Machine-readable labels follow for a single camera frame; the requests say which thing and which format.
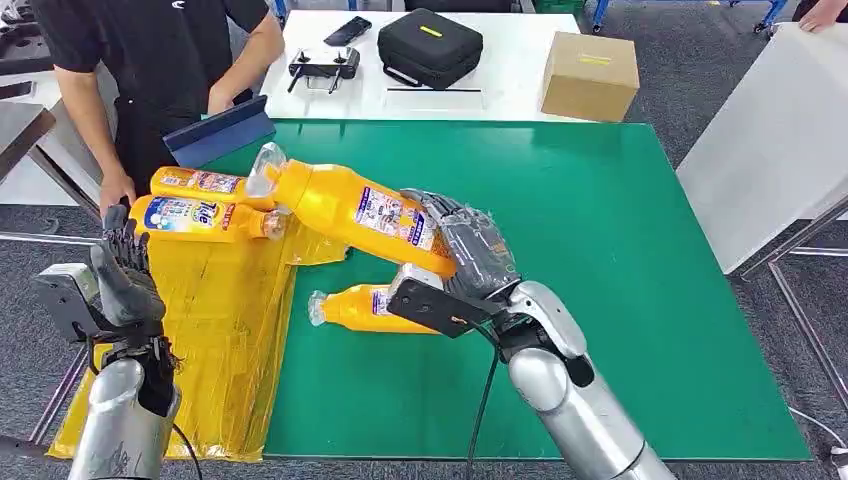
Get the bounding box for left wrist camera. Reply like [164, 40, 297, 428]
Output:
[31, 262, 111, 344]

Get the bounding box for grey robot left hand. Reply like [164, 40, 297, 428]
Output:
[89, 203, 167, 329]

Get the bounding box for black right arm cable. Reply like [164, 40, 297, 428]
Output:
[463, 321, 501, 480]

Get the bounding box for person's right hand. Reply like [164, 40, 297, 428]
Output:
[99, 170, 138, 220]

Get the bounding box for black carrying case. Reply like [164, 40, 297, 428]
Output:
[376, 7, 485, 91]

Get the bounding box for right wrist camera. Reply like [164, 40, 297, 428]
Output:
[386, 262, 505, 340]

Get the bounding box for blue metal rack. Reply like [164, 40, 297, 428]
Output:
[591, 0, 790, 34]

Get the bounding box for cardboard box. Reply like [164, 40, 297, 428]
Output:
[540, 31, 641, 124]

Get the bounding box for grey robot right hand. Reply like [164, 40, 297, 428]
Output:
[399, 188, 523, 303]

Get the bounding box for green crate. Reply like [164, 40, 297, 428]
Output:
[533, 0, 588, 15]

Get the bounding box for person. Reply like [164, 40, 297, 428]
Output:
[29, 0, 286, 220]

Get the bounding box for black remote controller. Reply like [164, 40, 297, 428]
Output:
[286, 46, 362, 94]

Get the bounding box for person's hand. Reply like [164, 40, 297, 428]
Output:
[798, 0, 848, 34]

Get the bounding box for white table with steel frame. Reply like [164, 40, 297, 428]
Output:
[675, 21, 848, 412]

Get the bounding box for dark grey desk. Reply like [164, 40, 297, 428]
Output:
[0, 102, 101, 213]

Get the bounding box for blue tablet case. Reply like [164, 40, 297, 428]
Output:
[162, 94, 276, 169]

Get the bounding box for green table mat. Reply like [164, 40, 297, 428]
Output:
[201, 119, 813, 462]

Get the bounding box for orange drink bottle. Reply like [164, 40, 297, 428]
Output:
[245, 141, 458, 280]
[129, 194, 287, 244]
[307, 284, 442, 335]
[149, 166, 276, 212]

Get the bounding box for black phone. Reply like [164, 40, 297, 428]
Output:
[323, 15, 374, 48]

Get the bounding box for person's left hand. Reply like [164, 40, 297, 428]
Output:
[207, 82, 236, 115]

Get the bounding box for white floor cable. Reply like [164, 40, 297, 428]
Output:
[788, 405, 848, 475]

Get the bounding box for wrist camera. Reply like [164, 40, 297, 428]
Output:
[31, 262, 111, 344]
[386, 262, 505, 340]

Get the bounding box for yellow plastic sheet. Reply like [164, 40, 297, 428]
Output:
[47, 218, 352, 463]

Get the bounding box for black equipment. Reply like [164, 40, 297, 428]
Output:
[0, 0, 54, 75]

